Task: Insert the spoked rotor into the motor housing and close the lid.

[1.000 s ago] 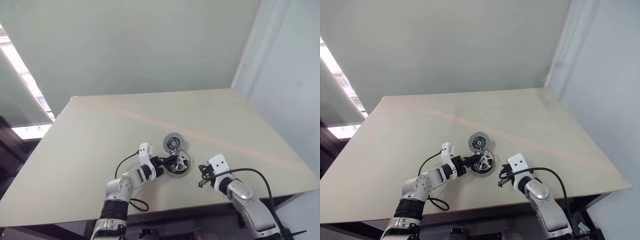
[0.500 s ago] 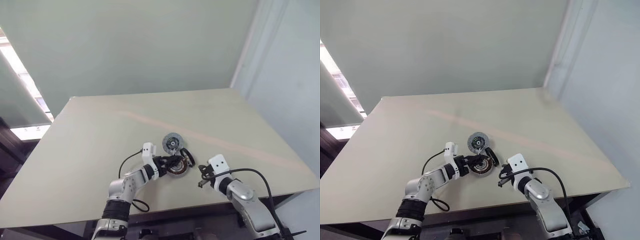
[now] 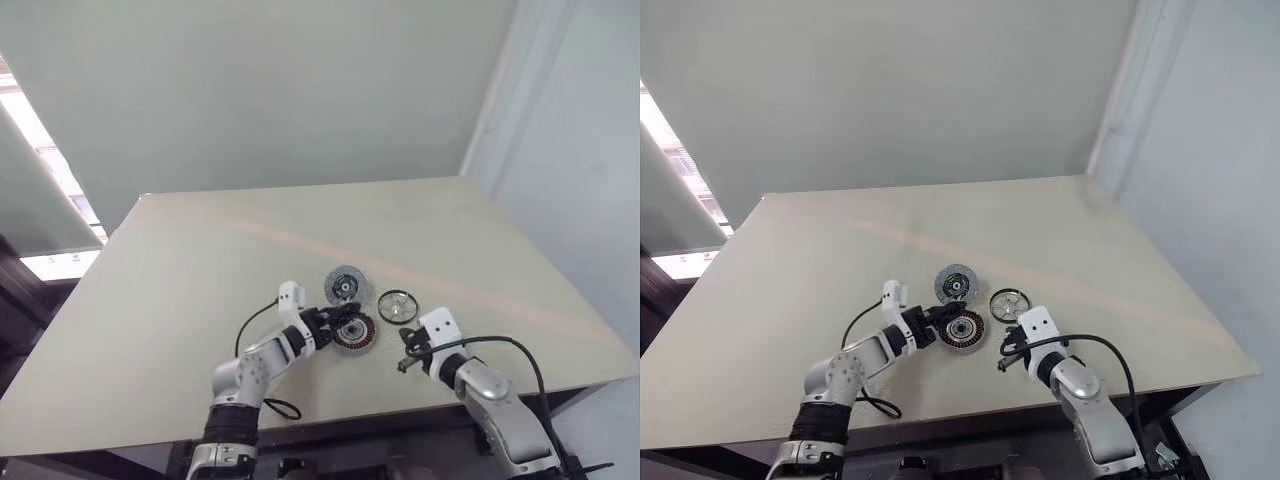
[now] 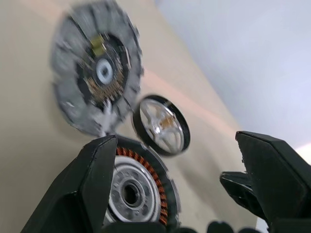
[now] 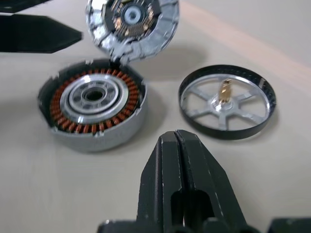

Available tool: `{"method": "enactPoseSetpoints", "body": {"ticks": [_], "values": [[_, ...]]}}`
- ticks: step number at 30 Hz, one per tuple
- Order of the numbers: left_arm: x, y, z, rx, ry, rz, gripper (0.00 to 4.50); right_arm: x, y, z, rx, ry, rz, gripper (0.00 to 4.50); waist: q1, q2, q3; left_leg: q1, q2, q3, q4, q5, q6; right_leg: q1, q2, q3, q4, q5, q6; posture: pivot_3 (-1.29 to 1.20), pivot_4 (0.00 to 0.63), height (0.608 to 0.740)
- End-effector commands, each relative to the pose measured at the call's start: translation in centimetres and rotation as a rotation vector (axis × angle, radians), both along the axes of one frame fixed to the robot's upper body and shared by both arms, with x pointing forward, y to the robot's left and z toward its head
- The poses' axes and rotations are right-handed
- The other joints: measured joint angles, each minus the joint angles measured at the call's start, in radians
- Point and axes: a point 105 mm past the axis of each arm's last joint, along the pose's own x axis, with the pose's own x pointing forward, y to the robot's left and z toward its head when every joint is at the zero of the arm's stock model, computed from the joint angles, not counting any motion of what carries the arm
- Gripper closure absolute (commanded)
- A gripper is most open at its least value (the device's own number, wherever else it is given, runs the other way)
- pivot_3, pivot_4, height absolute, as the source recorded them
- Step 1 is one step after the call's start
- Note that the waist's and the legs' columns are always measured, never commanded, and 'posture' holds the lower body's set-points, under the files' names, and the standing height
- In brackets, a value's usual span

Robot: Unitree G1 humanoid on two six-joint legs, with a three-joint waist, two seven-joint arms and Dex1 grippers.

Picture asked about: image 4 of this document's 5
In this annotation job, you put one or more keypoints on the copper wound motor stator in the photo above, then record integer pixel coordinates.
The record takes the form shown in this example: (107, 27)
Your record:
(136, 177)

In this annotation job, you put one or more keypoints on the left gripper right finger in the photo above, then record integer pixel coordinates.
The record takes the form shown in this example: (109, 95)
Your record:
(279, 182)

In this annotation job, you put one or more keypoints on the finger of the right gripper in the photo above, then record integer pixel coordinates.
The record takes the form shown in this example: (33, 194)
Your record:
(236, 187)

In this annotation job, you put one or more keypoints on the silver motor cover disc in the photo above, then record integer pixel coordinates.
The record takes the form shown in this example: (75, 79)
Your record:
(68, 60)

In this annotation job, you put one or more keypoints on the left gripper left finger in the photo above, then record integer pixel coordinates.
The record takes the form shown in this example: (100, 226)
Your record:
(73, 194)

